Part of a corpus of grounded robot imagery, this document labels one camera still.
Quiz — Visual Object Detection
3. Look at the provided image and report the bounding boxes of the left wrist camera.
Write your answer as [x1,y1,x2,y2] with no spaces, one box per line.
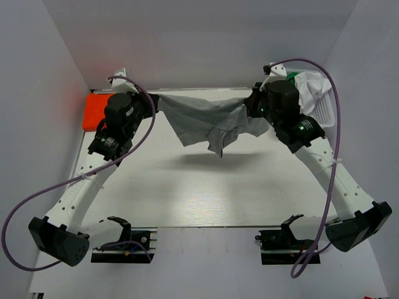
[108,68,138,93]

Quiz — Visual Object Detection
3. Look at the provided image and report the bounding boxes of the green t shirt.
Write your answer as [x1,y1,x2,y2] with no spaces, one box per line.
[286,72,299,85]

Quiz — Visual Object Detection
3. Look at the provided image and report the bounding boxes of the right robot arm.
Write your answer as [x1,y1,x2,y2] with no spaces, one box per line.
[244,80,392,252]

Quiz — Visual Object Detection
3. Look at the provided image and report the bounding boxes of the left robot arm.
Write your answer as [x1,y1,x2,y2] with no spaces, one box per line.
[28,92,160,267]

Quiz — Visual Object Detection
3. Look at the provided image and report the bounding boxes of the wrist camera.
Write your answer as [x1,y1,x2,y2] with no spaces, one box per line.
[108,68,138,93]
[263,64,287,83]

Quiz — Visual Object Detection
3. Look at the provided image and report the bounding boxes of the white plastic basket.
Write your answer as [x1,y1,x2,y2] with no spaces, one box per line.
[286,70,335,128]

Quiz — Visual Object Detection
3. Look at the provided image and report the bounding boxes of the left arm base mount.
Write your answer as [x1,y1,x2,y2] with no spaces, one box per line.
[90,216,158,264]

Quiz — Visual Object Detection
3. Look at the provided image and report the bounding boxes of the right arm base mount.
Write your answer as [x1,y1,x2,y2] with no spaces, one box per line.
[254,214,320,265]

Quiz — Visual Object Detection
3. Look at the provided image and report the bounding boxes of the folded orange t shirt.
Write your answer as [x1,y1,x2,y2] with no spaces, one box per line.
[82,93,113,131]

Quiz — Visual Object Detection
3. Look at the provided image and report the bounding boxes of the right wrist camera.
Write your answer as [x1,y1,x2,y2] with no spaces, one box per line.
[263,64,287,83]

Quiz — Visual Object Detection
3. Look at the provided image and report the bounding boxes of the grey t shirt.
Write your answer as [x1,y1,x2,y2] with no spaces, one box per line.
[158,94,269,157]

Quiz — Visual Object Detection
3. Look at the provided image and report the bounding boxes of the white t shirt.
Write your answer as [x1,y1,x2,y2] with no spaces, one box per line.
[294,72,332,115]

